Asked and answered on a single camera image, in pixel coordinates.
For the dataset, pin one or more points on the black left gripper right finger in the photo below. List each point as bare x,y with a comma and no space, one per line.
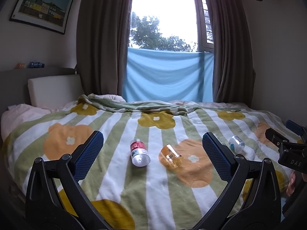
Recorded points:
251,199

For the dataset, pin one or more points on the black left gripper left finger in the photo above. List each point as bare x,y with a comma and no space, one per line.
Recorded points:
54,198

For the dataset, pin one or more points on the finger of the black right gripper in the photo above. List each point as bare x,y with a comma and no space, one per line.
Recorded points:
296,128
277,138

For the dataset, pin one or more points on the blue label cut bottle cup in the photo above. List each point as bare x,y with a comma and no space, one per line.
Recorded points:
236,144

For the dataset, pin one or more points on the orange label cut bottle cup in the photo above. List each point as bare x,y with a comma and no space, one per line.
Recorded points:
172,156

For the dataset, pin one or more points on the red label cut bottle cup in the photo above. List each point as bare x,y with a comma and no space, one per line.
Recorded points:
139,154

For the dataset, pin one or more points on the right brown curtain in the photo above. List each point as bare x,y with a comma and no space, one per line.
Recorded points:
233,73

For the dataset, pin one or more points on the brown curtain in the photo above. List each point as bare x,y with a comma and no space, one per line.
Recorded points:
103,31
233,73

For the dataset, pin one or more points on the flower striped blanket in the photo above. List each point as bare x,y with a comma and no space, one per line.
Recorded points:
155,196

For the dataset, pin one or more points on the white bed sheet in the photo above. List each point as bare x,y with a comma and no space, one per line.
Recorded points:
17,115

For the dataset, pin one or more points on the white pillow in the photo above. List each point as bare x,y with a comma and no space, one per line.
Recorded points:
53,92

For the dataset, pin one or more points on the grey headboard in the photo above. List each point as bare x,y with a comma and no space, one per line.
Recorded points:
14,84

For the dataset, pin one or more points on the light blue hanging cloth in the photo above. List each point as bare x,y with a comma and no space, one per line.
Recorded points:
168,76

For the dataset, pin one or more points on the blue toy on headboard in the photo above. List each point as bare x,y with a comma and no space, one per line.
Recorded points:
35,65

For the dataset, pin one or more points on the orange toy on headboard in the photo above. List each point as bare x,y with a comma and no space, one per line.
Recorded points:
20,66

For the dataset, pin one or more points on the framed building picture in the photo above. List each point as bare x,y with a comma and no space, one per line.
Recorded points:
50,15

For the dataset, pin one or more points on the left brown curtain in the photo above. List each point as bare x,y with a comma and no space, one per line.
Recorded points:
103,31

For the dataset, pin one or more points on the open window frame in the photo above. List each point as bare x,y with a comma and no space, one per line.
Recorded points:
204,28

